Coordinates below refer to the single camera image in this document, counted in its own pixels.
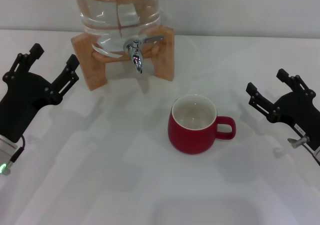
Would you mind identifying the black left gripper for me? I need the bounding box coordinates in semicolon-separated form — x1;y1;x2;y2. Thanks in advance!
0;43;81;144

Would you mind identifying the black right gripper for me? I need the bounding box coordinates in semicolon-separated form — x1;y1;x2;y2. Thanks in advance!
245;68;320;151

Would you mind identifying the chrome faucet with lever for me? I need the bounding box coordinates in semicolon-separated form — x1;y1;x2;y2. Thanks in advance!
123;34;165;75

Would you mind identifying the red ceramic cup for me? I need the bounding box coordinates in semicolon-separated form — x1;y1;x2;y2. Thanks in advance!
167;93;237;155

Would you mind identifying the wooden dispenser stand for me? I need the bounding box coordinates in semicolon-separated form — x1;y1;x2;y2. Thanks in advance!
70;26;175;92

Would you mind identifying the glass water dispenser jar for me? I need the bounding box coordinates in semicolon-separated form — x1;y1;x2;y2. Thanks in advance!
71;0;162;60

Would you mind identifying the right arm cable connector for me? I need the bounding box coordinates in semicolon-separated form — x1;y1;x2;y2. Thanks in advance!
288;135;320;166

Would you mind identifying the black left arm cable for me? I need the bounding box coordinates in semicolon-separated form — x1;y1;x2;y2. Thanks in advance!
0;134;27;176

